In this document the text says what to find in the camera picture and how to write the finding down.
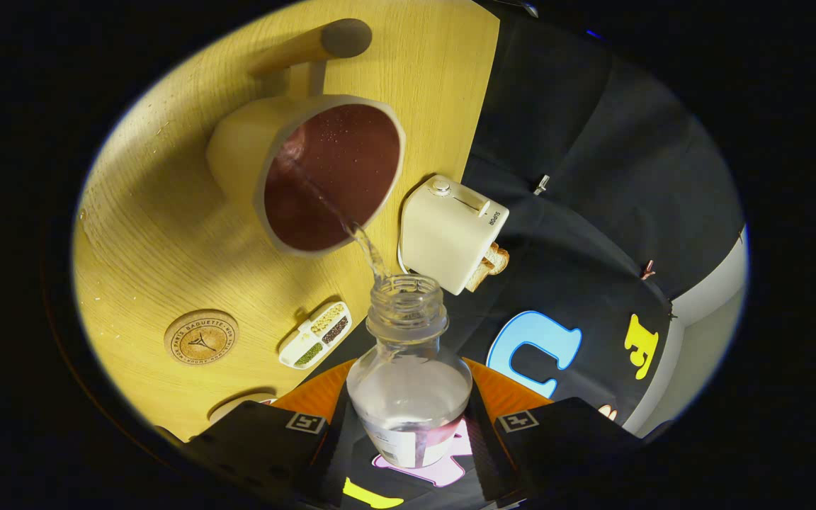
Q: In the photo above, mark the white divided bean dish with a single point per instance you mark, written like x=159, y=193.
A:
x=314, y=335

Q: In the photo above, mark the silver clip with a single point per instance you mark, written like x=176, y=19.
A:
x=541, y=185

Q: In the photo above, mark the wooden table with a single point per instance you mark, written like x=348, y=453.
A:
x=167, y=241

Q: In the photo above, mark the red clip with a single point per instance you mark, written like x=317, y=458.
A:
x=648, y=270

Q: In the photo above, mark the cream toaster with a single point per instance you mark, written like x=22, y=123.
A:
x=443, y=234

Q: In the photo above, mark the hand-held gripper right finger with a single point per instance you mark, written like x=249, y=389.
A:
x=482, y=453

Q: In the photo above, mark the black backdrop cloth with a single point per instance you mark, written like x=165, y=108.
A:
x=592, y=163

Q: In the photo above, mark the round cork coaster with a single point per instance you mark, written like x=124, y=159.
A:
x=201, y=337

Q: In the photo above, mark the clear plastic juice bottle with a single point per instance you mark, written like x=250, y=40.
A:
x=408, y=397

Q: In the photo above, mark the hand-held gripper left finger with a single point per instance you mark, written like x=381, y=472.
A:
x=329, y=453

